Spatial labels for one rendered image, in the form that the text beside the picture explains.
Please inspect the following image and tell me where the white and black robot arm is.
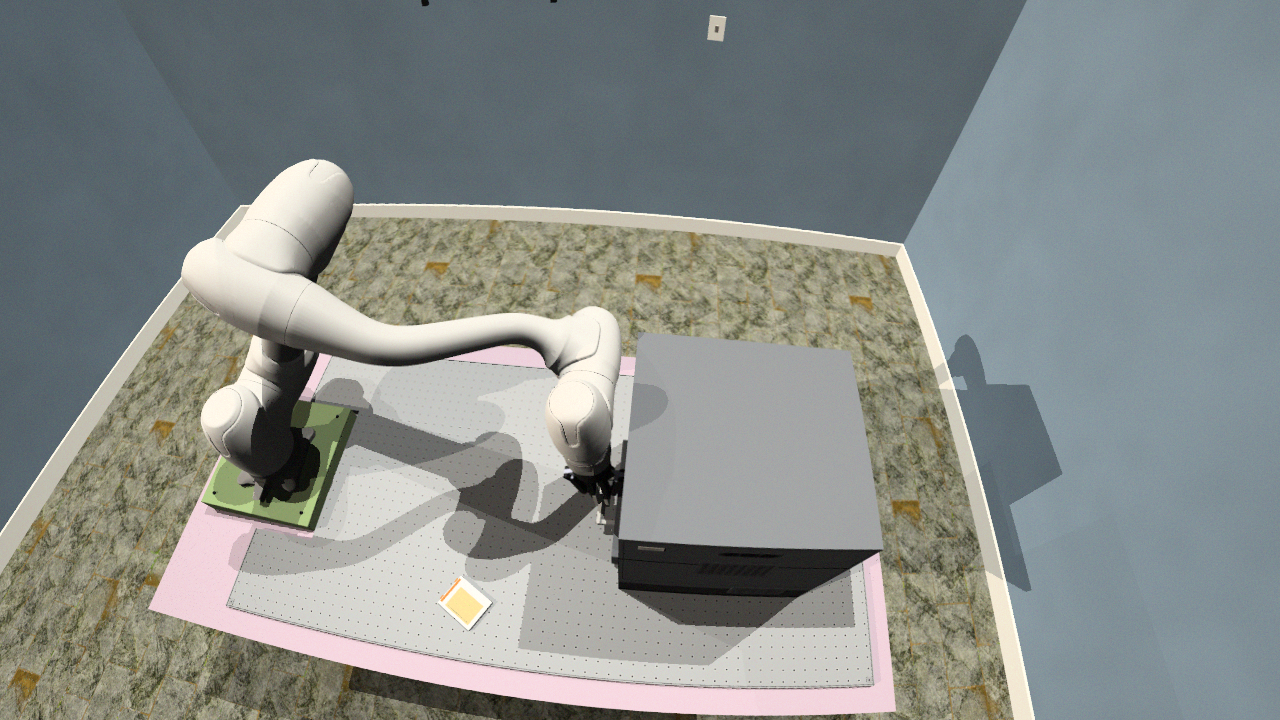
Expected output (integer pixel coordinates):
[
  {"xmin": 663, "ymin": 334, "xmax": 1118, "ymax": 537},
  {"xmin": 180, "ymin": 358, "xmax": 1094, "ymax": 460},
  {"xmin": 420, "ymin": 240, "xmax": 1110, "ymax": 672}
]
[{"xmin": 180, "ymin": 159, "xmax": 622, "ymax": 502}]

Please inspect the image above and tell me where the dark grey instrument cabinet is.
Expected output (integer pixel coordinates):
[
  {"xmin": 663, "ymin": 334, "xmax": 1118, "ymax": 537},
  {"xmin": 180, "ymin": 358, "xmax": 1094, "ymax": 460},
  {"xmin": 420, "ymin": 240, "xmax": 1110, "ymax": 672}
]
[{"xmin": 596, "ymin": 332, "xmax": 884, "ymax": 597}]

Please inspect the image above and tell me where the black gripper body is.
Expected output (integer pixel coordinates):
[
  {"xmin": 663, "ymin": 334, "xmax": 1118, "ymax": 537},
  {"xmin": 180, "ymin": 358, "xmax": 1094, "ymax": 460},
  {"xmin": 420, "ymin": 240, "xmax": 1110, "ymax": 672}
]
[{"xmin": 575, "ymin": 464, "xmax": 614, "ymax": 484}]

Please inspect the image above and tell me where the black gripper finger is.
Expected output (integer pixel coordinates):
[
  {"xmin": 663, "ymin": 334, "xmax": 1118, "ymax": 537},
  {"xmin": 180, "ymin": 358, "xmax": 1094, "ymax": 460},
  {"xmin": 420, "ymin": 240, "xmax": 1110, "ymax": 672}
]
[
  {"xmin": 563, "ymin": 466, "xmax": 600, "ymax": 506},
  {"xmin": 598, "ymin": 469, "xmax": 625, "ymax": 507}
]

